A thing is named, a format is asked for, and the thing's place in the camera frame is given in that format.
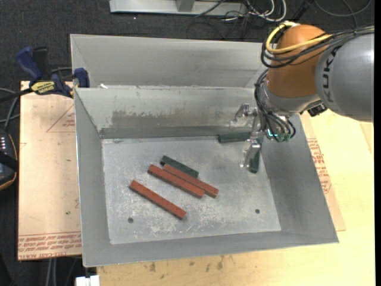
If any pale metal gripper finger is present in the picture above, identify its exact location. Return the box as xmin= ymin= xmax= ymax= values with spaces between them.
xmin=239 ymin=143 xmax=260 ymax=169

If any dark green block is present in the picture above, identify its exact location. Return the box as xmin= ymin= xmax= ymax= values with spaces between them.
xmin=249 ymin=150 xmax=261 ymax=174
xmin=160 ymin=155 xmax=200 ymax=179
xmin=218 ymin=132 xmax=251 ymax=144

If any red-brown flat block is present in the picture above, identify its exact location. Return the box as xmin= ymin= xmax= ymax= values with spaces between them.
xmin=129 ymin=179 xmax=188 ymax=221
xmin=163 ymin=163 xmax=220 ymax=199
xmin=147 ymin=164 xmax=207 ymax=200

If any grey metal bin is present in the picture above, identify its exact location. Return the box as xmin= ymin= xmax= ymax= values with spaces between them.
xmin=70 ymin=33 xmax=340 ymax=268

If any brown cardboard board, red print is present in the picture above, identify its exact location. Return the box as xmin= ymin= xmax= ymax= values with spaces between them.
xmin=17 ymin=80 xmax=347 ymax=262

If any black cylinder on white bracket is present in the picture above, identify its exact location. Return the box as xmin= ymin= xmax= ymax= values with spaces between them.
xmin=307 ymin=102 xmax=327 ymax=117

